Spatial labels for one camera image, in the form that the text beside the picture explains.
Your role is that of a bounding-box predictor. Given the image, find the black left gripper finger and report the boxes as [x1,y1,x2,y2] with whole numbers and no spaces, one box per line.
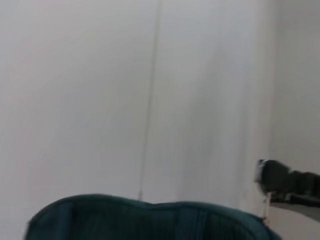
[254,158,320,216]

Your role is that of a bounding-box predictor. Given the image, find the dark teal fabric lunch bag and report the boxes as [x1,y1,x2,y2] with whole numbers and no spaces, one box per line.
[24,193,283,240]

